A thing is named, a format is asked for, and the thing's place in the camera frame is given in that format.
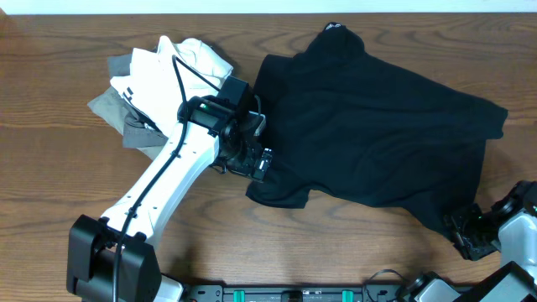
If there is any black t-shirt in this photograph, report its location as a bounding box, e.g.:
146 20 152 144
247 23 508 236

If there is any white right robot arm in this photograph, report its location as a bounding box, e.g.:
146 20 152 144
396 180 536 302

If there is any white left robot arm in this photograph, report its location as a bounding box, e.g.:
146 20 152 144
66 76 272 301

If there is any grey crumpled garment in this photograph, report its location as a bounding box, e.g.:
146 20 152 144
86 54 169 160

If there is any white crumpled t-shirt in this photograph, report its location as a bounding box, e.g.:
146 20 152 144
110 36 233 137

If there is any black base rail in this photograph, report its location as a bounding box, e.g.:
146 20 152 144
159 274 475 302

